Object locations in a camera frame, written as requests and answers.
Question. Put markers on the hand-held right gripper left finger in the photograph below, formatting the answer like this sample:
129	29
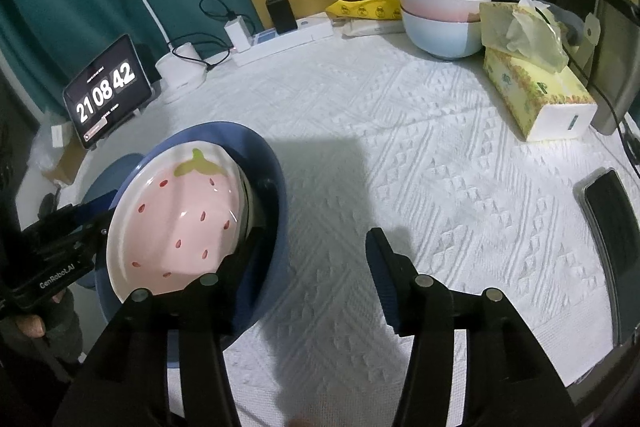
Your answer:
240	277

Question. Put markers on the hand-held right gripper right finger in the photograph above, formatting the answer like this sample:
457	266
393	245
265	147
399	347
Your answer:
382	277

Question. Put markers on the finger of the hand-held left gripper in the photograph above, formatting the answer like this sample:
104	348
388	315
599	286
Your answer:
75	237
97	203

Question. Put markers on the blue plate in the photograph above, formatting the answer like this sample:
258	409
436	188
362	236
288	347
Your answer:
107	172

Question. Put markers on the pink strawberry bowl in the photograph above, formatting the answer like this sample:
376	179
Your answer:
185	212

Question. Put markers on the large blue bowl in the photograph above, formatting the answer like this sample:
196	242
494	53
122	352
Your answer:
210	131

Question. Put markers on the person's left hand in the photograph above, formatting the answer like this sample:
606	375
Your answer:
50	327

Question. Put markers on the cardboard box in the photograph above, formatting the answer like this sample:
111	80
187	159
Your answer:
67	164

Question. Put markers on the clear plastic bag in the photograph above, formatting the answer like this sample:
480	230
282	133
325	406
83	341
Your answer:
42	149

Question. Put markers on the small white box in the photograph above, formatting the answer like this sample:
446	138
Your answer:
60	136

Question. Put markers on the tablet with clock display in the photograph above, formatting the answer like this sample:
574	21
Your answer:
105	92

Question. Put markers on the wide teal curtain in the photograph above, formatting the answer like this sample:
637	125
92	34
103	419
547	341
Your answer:
100	7

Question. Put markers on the white charger plug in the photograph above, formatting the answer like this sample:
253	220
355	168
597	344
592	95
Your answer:
236	34

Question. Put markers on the yellow tissue box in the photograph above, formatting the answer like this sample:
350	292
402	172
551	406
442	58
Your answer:
530	92

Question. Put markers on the black smartphone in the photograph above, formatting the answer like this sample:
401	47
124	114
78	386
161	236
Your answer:
612	217

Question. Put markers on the light blue steel-lined bowl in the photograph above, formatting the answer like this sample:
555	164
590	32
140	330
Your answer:
440	39

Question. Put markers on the white power strip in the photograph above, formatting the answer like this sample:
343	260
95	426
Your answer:
300	34

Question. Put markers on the white wipes pack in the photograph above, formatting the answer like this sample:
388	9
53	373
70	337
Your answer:
375	27

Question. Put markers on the black power adapter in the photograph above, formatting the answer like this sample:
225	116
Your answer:
281	14

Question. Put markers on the yellow wipes pack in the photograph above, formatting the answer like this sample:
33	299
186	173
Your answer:
365	4

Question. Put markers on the stainless steel tumbler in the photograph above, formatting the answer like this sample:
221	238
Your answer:
617	57

